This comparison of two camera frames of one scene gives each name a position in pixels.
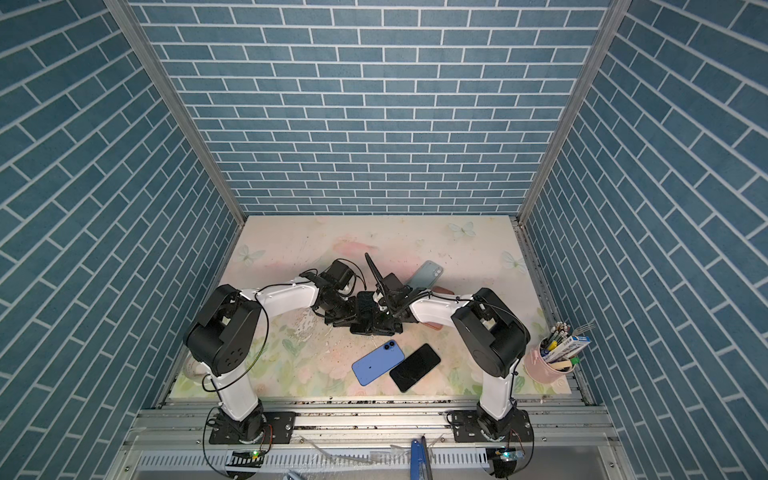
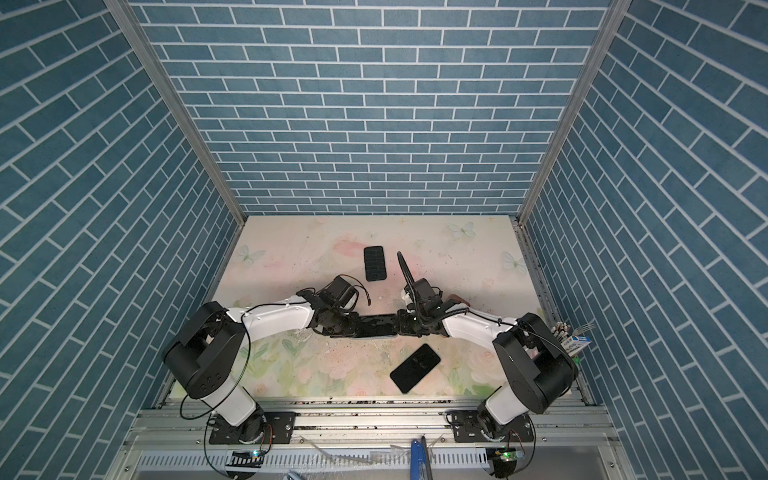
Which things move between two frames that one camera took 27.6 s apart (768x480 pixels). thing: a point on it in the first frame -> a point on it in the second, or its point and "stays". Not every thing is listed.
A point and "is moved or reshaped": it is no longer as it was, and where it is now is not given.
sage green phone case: x=427 y=275 is moved or reshaped
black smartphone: x=414 y=367 stays
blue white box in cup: x=567 y=348 stays
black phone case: x=366 y=308 -> x=374 y=263
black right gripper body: x=387 y=321 -> x=412 y=323
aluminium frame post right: x=603 y=42 stays
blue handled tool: x=420 y=468 stays
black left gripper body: x=342 y=311 -> x=343 y=324
